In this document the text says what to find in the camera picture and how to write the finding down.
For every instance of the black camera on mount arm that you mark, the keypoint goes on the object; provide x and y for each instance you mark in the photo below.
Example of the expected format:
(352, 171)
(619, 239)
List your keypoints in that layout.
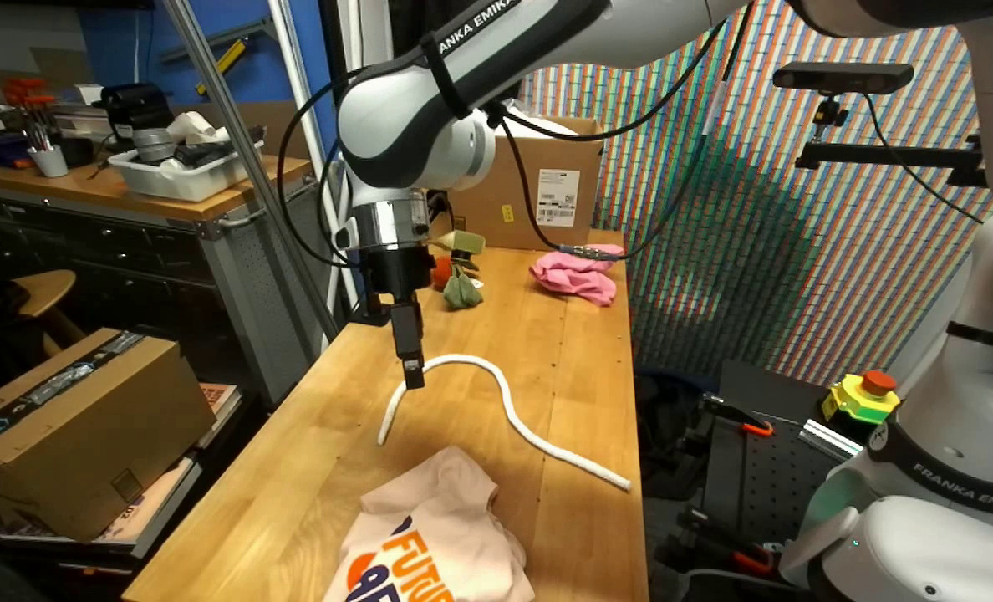
(839, 79)

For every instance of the cardboard box with white labels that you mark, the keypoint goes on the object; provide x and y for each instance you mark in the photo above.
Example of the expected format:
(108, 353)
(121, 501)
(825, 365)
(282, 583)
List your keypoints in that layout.
(549, 190)

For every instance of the white cup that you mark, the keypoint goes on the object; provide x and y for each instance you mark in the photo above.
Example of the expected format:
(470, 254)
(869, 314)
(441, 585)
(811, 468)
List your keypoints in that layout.
(48, 162)

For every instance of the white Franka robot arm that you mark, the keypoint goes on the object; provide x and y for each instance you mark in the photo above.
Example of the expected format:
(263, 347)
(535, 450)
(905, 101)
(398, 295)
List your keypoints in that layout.
(939, 447)

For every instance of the pale t-shirt with orange print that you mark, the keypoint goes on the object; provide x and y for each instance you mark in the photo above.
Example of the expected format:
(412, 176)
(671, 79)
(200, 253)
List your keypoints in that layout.
(438, 537)

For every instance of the white plastic bin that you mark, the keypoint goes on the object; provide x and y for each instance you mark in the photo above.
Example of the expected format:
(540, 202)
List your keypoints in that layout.
(178, 171)

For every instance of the white metal pole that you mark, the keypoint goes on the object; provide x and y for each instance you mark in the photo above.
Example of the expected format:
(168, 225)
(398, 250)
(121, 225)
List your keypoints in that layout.
(315, 154)

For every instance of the round wooden stool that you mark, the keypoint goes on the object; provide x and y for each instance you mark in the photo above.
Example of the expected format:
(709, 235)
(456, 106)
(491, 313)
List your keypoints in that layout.
(43, 292)

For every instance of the yellow red emergency stop button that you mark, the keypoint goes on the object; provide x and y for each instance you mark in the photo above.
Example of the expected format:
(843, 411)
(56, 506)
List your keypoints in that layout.
(864, 396)

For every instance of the silver tripod leg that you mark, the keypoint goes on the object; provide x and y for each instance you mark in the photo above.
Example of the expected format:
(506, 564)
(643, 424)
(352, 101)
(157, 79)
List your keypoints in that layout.
(245, 154)

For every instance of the wooden top workbench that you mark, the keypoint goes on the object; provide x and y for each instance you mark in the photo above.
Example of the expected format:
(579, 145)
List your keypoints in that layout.
(129, 211)

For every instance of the cardboard box with dark tape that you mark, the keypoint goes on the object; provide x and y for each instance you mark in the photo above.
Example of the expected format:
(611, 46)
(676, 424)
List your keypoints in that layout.
(70, 429)

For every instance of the green plush leaves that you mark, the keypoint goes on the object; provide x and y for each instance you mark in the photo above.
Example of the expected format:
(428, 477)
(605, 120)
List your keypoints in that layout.
(461, 284)

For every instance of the pink cloth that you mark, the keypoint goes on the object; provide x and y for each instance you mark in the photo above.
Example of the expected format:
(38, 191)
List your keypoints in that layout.
(574, 275)

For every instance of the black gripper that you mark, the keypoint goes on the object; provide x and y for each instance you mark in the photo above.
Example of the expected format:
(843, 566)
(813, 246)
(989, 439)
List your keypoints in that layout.
(398, 271)

